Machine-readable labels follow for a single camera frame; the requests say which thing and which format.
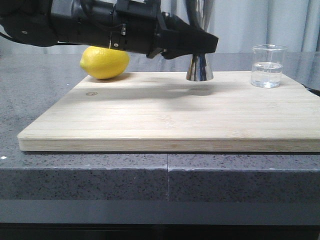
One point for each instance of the grey curtain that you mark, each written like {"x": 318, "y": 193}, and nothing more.
{"x": 238, "y": 24}

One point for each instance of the glass beaker with liquid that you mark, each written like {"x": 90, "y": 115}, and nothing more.
{"x": 267, "y": 65}

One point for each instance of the wooden cutting board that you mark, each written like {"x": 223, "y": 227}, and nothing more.
{"x": 163, "y": 112}

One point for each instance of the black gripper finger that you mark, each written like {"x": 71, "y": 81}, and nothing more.
{"x": 176, "y": 38}

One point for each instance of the steel double jigger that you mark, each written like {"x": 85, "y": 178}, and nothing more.
{"x": 199, "y": 14}

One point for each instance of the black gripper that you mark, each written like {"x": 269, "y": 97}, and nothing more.
{"x": 126, "y": 25}

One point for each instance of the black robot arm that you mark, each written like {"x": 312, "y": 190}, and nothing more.
{"x": 28, "y": 22}

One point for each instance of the yellow lemon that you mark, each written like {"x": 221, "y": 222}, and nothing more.
{"x": 104, "y": 63}

